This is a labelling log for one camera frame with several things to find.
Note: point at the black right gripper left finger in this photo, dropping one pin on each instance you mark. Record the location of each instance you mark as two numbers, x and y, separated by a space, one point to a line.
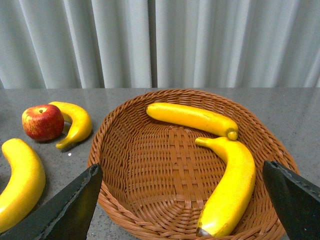
66 216

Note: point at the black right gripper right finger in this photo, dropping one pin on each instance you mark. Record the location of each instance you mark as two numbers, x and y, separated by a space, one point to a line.
295 199

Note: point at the large yellow banana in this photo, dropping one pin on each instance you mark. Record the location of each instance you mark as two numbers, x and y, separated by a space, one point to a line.
25 186

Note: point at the small curved yellow banana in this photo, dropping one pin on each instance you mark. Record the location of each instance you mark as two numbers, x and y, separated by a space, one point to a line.
80 120

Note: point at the red apple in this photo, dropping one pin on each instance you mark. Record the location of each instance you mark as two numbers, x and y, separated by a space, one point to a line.
43 122

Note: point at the curved yellow banana in basket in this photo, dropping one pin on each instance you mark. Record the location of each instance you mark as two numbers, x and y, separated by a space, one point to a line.
228 202

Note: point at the right wicker basket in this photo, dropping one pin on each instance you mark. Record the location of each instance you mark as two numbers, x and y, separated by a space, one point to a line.
156 180

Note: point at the straight yellow banana in basket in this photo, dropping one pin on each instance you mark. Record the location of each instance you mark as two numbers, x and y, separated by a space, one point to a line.
194 117

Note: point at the grey pleated curtain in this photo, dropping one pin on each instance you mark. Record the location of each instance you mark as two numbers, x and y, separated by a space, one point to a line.
59 44

